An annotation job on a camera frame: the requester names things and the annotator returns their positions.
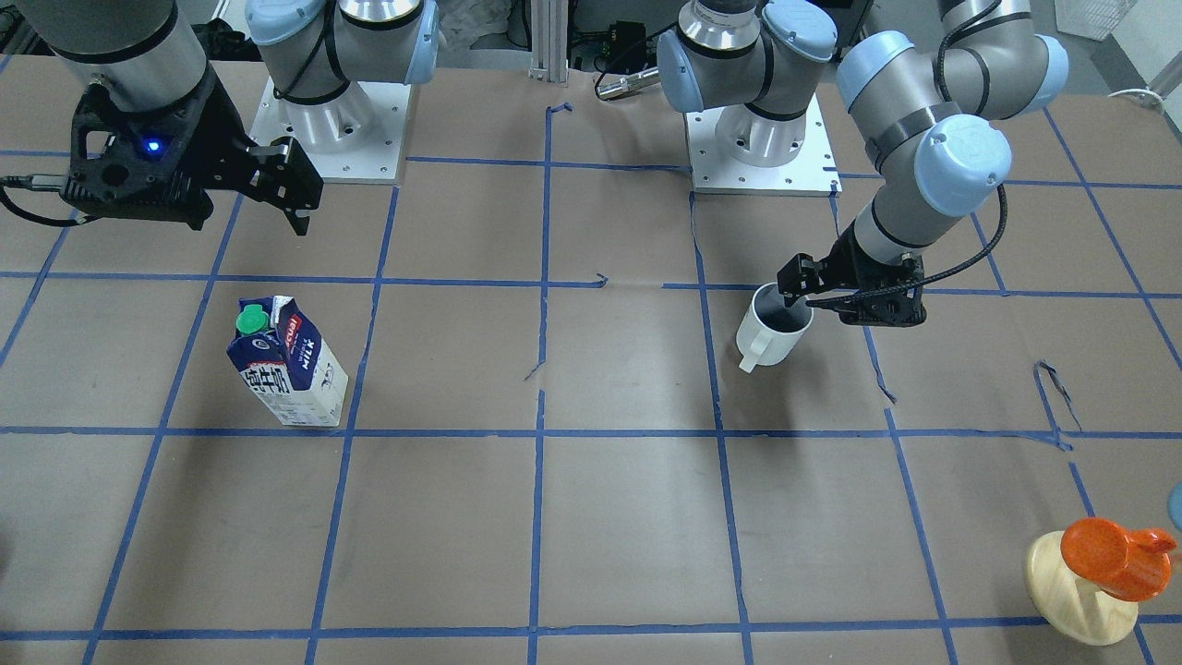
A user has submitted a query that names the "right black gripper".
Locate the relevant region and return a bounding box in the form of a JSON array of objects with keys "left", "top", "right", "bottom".
[{"left": 61, "top": 66, "right": 324, "bottom": 236}]

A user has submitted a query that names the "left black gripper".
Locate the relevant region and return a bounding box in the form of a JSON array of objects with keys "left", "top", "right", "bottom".
[{"left": 778, "top": 227, "right": 927, "bottom": 327}]

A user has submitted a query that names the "white mug grey inside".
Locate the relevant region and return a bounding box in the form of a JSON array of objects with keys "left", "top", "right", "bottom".
[{"left": 735, "top": 283, "right": 814, "bottom": 373}]

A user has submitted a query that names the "blue white milk carton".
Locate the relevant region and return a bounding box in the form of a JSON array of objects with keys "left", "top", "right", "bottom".
[{"left": 225, "top": 296, "right": 349, "bottom": 428}]

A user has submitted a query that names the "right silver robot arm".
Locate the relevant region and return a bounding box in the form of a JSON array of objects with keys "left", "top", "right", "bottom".
[{"left": 4, "top": 1, "right": 440, "bottom": 236}]

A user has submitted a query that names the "orange mug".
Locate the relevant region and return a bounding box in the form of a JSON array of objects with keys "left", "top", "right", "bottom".
[{"left": 1060, "top": 517, "right": 1178, "bottom": 602}]

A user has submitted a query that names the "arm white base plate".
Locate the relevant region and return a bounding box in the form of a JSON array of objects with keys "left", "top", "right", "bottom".
[
  {"left": 684, "top": 97, "right": 843, "bottom": 197},
  {"left": 248, "top": 80, "right": 417, "bottom": 185}
]

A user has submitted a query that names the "aluminium frame post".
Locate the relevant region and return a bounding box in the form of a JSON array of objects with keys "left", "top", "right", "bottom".
[{"left": 528, "top": 0, "right": 570, "bottom": 87}]

